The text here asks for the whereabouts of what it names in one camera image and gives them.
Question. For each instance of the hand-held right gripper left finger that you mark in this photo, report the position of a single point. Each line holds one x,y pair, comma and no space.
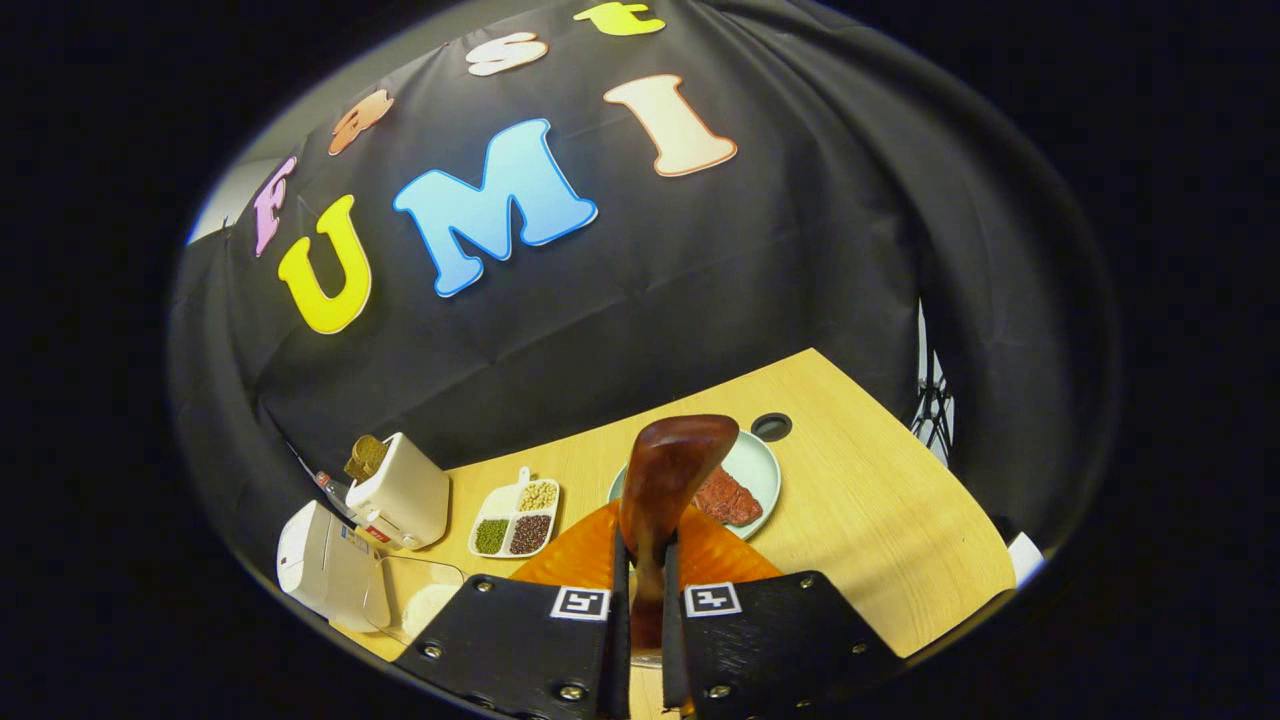
510,640

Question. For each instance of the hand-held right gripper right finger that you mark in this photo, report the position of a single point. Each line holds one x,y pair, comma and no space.
770,640

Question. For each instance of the brown wooden spoon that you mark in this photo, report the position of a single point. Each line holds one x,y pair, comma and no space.
670,470

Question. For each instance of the white rice cooker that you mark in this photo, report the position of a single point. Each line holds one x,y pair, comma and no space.
325,570

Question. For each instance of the clear plastic container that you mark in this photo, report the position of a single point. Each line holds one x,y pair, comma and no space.
430,605

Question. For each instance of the white divided bean dish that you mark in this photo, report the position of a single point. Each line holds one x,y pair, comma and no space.
515,520

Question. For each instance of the red meat slice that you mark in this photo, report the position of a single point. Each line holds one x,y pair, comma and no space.
730,500

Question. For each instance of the pale green plate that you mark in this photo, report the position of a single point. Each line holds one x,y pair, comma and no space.
757,470

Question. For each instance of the small clear bottle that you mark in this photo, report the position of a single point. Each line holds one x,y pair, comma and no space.
326,482

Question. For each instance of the white paper sheet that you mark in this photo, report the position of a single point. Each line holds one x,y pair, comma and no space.
1025,558

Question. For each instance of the black tripod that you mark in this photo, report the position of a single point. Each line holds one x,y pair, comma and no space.
933,400

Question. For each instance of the black backdrop cloth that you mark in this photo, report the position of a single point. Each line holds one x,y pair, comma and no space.
750,280

